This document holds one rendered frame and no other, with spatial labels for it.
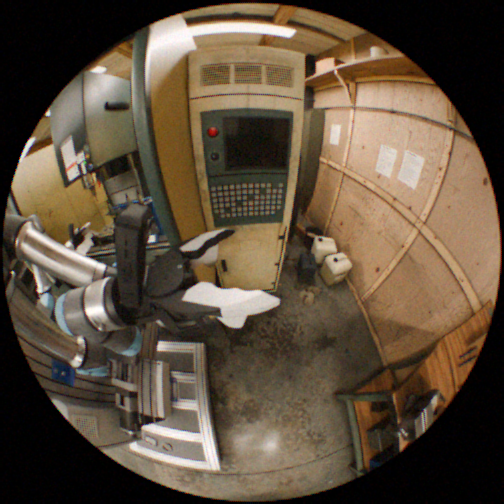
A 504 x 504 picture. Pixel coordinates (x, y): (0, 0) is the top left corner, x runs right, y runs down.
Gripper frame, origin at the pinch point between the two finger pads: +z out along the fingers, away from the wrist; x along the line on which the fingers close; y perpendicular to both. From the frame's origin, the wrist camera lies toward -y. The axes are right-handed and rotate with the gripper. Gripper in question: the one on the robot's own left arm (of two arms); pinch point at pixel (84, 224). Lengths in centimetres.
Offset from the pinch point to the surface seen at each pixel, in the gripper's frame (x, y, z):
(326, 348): 186, 130, -66
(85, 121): 17, -67, 16
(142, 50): 87, -59, -34
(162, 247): 51, 42, 12
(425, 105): 252, -96, -3
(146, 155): 86, -27, -34
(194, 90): 92, -55, 11
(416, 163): 252, -39, -3
